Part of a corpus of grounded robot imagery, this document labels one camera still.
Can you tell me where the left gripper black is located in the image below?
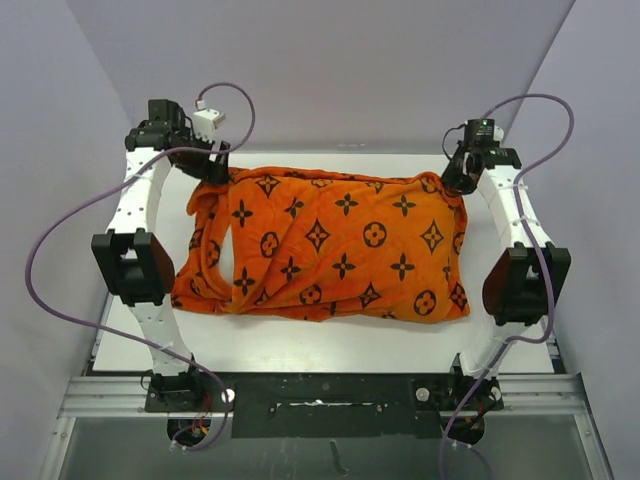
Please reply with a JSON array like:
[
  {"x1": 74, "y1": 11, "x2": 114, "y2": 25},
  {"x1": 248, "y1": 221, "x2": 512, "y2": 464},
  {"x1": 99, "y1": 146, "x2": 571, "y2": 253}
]
[{"x1": 173, "y1": 127, "x2": 229, "y2": 186}]

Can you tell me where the orange patterned pillowcase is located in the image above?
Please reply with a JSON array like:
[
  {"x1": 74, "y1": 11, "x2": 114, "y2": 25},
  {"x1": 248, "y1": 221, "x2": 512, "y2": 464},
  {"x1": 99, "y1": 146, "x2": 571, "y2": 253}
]
[{"x1": 171, "y1": 167, "x2": 470, "y2": 324}]

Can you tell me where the white pillow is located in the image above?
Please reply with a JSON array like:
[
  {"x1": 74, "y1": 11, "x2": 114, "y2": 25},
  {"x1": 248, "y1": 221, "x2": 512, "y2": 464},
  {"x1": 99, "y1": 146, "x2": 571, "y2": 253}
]
[{"x1": 218, "y1": 227, "x2": 234, "y2": 285}]

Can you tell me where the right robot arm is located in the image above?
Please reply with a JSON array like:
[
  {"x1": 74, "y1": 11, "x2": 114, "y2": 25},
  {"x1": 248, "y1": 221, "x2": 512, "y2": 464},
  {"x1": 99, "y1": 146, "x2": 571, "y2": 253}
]
[{"x1": 441, "y1": 118, "x2": 571, "y2": 409}]

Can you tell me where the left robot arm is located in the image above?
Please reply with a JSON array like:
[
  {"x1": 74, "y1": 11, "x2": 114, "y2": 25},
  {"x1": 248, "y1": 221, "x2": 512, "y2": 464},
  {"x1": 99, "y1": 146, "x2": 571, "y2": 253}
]
[{"x1": 91, "y1": 99, "x2": 230, "y2": 411}]

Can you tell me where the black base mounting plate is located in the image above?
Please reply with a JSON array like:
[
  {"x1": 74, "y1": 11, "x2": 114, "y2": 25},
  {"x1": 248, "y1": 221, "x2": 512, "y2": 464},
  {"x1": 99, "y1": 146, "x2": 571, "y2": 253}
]
[{"x1": 144, "y1": 369, "x2": 504, "y2": 445}]

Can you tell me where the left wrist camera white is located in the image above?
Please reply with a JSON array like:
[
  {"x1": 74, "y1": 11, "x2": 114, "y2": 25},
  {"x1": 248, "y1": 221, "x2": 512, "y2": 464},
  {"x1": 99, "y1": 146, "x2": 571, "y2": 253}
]
[{"x1": 192, "y1": 100, "x2": 226, "y2": 143}]

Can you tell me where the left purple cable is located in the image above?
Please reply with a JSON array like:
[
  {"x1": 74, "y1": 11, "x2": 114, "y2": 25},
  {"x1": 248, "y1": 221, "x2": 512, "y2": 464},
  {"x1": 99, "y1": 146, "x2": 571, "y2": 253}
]
[{"x1": 25, "y1": 82, "x2": 257, "y2": 453}]

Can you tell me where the aluminium frame rail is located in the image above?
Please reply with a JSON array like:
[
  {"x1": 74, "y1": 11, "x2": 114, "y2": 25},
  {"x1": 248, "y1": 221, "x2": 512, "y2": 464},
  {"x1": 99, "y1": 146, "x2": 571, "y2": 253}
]
[{"x1": 58, "y1": 374, "x2": 587, "y2": 418}]

